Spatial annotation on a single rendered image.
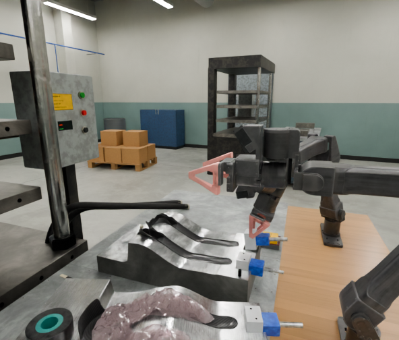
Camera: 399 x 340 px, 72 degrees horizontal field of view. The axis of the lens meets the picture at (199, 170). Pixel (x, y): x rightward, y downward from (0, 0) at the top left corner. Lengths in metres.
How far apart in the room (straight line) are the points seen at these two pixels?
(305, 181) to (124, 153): 5.18
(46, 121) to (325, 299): 1.07
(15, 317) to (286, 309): 0.73
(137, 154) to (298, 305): 4.86
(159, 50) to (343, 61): 4.83
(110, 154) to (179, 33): 4.20
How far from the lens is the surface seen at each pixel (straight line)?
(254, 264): 0.84
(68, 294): 0.78
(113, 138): 5.94
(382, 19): 7.50
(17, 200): 1.15
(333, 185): 0.59
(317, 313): 0.90
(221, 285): 0.83
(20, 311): 0.97
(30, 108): 1.33
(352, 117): 7.30
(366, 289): 0.70
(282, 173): 0.58
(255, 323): 0.71
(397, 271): 0.69
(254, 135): 0.58
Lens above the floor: 1.36
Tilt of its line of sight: 14 degrees down
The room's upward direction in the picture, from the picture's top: straight up
